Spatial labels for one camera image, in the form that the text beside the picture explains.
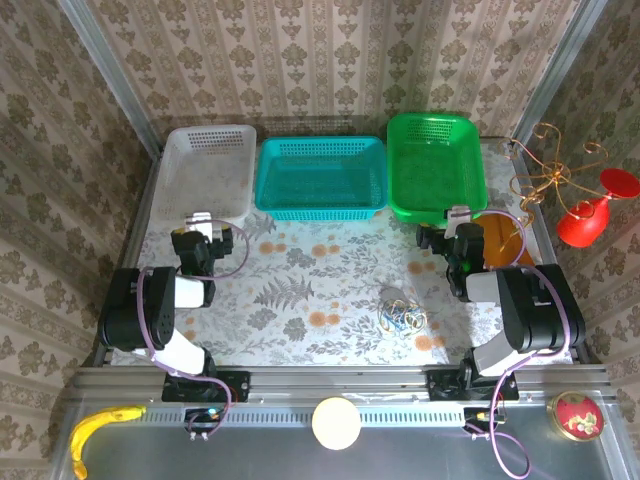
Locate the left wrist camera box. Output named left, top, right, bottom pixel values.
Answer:
left=184, top=212, right=226, bottom=240

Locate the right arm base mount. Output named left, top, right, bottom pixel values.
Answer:
left=427, top=367, right=521, bottom=402

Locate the aluminium frame post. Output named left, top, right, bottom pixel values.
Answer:
left=55, top=0, right=164, bottom=154
left=513, top=0, right=609, bottom=146

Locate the aluminium mounting rail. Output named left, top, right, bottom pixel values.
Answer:
left=69, top=363, right=614, bottom=426

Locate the red round tin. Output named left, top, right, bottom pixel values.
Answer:
left=547, top=390, right=605, bottom=442

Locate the green plastic basket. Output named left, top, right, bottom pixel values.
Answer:
left=386, top=112, right=489, bottom=225

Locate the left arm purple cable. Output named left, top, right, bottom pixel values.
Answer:
left=137, top=218, right=251, bottom=441

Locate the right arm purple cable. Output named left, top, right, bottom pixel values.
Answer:
left=464, top=209, right=572, bottom=479

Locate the white plastic basket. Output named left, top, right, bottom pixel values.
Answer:
left=148, top=124, right=258, bottom=234

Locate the cream round ball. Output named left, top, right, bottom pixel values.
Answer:
left=311, top=396, right=362, bottom=451

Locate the gold wire stand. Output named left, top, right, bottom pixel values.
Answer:
left=502, top=122, right=611, bottom=251

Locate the yellow banana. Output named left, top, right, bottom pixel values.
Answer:
left=68, top=404, right=147, bottom=480

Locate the teal plastic basket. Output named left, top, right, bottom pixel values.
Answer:
left=254, top=135, right=390, bottom=222

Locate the floral table mat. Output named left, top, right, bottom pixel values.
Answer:
left=112, top=142, right=574, bottom=366

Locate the small black connector board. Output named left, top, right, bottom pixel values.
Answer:
left=462, top=406, right=507, bottom=441
left=183, top=407, right=227, bottom=444

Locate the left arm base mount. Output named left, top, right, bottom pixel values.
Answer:
left=160, top=369, right=251, bottom=404

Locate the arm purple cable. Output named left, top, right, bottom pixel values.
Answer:
left=464, top=209, right=572, bottom=479
left=137, top=218, right=251, bottom=441

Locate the red plastic goblet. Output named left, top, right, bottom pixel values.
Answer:
left=556, top=167, right=640, bottom=249

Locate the orange wooden board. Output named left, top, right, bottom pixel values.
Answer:
left=472, top=212, right=536, bottom=269

